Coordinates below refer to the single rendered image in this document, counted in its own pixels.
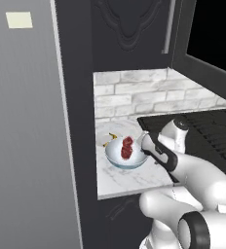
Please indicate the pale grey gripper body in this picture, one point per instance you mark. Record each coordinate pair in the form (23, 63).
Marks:
(143, 141)

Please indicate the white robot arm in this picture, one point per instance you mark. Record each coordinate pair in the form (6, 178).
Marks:
(202, 181)

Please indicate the red raw steak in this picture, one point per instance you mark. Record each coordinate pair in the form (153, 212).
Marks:
(127, 151)

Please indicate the white bowl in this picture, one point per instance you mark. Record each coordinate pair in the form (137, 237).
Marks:
(131, 162)

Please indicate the yellow banana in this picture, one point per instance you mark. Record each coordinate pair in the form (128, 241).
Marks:
(112, 136)

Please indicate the dark carved cupboard door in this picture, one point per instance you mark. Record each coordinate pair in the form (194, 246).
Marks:
(129, 32)

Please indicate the black microwave oven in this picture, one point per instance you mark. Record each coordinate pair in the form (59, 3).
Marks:
(209, 35)

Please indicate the black hob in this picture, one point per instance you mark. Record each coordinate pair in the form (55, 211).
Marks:
(212, 136)

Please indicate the dark tall cupboard panel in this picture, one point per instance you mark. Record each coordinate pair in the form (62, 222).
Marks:
(79, 107)

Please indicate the dark base cupboard front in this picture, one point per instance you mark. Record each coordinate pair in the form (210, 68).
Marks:
(121, 223)

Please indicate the grey fridge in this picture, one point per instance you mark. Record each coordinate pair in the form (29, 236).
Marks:
(24, 129)

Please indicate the pale yellow note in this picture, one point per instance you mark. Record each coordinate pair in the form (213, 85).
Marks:
(19, 20)

